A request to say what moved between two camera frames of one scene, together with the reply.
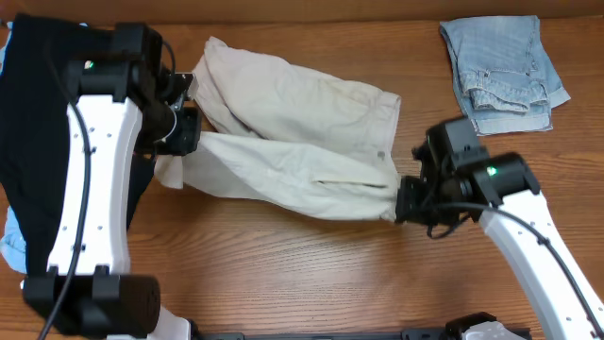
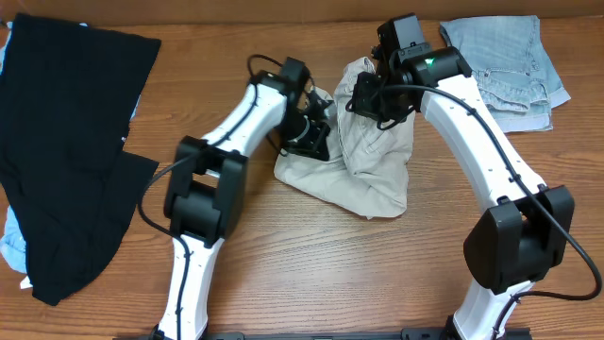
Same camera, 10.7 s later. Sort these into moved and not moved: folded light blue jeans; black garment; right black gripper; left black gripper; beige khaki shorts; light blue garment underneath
Moved: left black gripper; right black gripper; beige khaki shorts
Not moved: light blue garment underneath; black garment; folded light blue jeans
